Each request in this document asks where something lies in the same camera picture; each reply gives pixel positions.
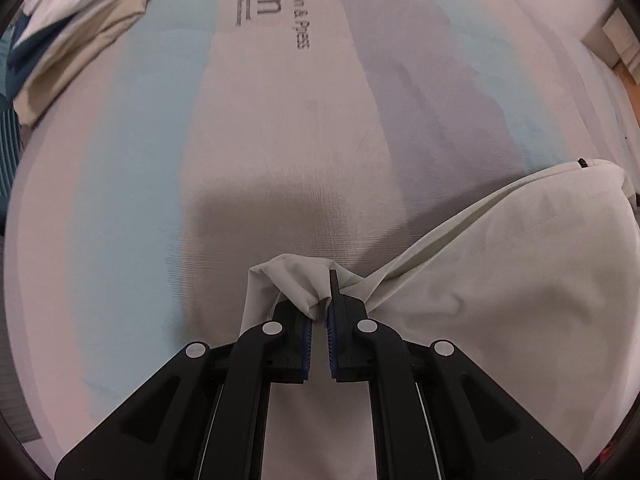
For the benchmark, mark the blue suitcase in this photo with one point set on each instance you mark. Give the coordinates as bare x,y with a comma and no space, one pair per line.
7,160

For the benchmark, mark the wooden headboard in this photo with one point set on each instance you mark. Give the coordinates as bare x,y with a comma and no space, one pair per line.
632,74

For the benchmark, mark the dark blue folded cloth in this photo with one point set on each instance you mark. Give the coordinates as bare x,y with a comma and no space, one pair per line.
25,45

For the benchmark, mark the beige folded blanket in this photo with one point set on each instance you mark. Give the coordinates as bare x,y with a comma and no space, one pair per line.
75,60

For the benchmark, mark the bed with striped sheet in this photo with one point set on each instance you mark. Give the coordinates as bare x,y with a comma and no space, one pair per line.
150,185

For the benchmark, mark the black and white hooded jacket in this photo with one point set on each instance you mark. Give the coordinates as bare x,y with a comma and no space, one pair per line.
500,285

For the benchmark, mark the teal cloth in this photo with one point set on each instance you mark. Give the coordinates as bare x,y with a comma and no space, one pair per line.
4,70

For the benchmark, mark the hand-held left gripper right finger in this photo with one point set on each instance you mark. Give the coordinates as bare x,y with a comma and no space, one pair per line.
331,345

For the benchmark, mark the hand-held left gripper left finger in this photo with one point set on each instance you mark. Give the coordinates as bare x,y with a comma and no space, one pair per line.
306,345

